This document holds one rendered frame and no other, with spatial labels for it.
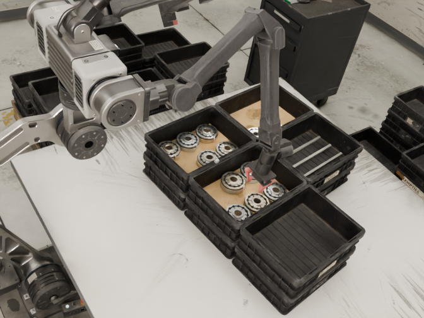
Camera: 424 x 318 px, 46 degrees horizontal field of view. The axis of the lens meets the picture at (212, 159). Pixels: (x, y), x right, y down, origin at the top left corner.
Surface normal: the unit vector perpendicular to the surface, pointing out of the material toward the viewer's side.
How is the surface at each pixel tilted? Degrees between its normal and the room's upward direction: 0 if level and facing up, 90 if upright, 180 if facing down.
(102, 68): 0
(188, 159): 0
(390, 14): 90
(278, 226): 0
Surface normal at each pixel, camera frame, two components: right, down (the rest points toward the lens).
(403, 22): -0.82, 0.30
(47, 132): 0.55, 0.63
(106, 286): 0.14, -0.72
